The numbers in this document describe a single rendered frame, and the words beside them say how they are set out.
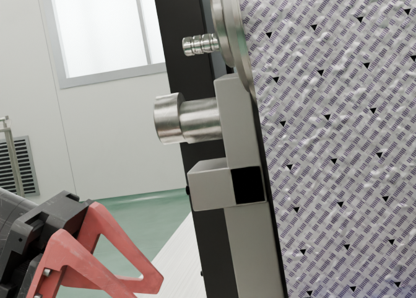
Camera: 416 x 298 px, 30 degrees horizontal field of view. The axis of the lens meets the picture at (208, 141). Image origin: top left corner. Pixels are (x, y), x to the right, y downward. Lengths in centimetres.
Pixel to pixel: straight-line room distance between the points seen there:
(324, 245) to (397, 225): 5
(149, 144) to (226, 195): 576
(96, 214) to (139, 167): 583
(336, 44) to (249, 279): 22
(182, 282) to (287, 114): 64
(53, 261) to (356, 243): 20
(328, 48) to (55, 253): 22
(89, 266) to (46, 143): 612
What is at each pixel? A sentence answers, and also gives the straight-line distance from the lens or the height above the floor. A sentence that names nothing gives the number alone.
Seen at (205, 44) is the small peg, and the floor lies 123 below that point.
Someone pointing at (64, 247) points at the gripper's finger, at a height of 112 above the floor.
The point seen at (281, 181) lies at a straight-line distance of 52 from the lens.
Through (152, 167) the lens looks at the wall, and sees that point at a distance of 639.
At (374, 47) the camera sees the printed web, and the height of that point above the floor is 121.
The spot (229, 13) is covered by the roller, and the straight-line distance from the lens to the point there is 52.
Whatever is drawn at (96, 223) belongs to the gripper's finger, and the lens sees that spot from 60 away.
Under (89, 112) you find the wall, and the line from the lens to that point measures 647.
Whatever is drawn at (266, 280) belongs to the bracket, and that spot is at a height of 104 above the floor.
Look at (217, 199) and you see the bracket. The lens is 61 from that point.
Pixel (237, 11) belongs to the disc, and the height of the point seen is 125.
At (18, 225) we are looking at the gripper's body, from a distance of 53.
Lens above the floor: 124
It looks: 8 degrees down
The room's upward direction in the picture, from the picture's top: 10 degrees counter-clockwise
